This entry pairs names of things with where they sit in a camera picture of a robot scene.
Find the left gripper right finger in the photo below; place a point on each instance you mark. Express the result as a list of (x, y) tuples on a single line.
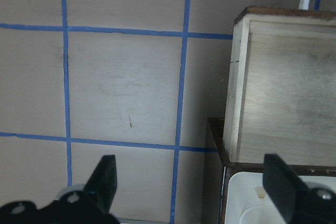
[(285, 189)]

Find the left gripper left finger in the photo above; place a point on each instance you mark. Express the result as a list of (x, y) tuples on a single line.
[(101, 187)]

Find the white plastic tray box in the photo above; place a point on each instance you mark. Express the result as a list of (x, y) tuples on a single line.
[(319, 204)]

